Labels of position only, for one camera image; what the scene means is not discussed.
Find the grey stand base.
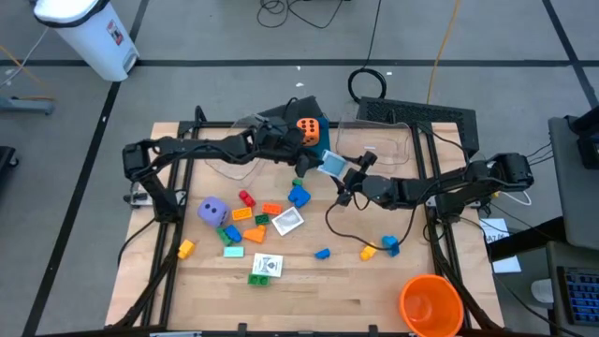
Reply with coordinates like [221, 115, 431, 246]
[0, 95, 56, 116]

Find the yellow hanging cable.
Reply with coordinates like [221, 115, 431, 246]
[425, 0, 462, 105]

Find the black caster base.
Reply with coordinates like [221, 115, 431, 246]
[0, 145, 20, 182]

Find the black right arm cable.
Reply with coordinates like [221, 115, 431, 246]
[325, 184, 425, 253]

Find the black desk bar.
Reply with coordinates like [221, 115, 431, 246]
[489, 217, 567, 261]

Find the orange wedge toy block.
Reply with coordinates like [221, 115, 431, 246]
[242, 224, 268, 244]

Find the white computer mouse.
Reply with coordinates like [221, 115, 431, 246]
[531, 278, 556, 304]

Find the black tilted panel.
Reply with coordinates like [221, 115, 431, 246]
[256, 95, 329, 125]

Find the grey keyboard desk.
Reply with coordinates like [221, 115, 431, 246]
[545, 241, 599, 337]

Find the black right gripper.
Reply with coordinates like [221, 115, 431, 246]
[334, 152, 378, 207]

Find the thin yellow floor cable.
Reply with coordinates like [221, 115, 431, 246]
[0, 44, 55, 102]

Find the white looped cable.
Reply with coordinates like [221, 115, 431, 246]
[495, 189, 533, 207]

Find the black left base cable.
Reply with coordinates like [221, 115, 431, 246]
[116, 217, 158, 268]

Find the white floor cable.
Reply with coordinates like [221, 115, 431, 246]
[0, 25, 51, 90]

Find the light blue toy block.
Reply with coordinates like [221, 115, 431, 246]
[381, 234, 402, 258]

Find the purple foam die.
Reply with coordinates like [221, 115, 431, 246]
[197, 196, 232, 229]

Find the black cable with coil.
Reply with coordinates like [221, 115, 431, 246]
[346, 0, 388, 105]

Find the black metal table frame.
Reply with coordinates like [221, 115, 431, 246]
[105, 105, 506, 337]

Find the grey side desk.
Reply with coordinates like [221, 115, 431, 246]
[548, 114, 599, 252]

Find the black tangled cable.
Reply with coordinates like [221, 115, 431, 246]
[256, 0, 347, 30]

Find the orange foam die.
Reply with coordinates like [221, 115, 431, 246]
[296, 116, 322, 147]

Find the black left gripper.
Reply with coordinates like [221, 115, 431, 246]
[256, 117, 314, 179]

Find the white trash can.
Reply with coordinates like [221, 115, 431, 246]
[32, 0, 140, 83]

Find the clear plastic container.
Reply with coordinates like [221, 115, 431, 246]
[334, 110, 413, 168]
[204, 111, 280, 182]

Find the white emblem playing card deck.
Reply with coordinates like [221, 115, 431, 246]
[251, 252, 285, 279]

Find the black desk device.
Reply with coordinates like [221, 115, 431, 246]
[568, 106, 599, 170]

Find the large blue two-stud block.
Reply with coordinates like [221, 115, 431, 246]
[287, 184, 313, 210]

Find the grey-backed playing card deck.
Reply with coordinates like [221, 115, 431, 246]
[270, 206, 305, 237]

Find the white paper sheet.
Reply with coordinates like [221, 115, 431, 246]
[490, 255, 522, 274]
[479, 217, 511, 244]

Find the blue-backed playing card deck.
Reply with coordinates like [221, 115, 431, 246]
[317, 149, 348, 179]

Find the black computer keyboard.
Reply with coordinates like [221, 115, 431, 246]
[556, 265, 599, 328]

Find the orange plastic bowl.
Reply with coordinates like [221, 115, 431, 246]
[398, 273, 465, 337]

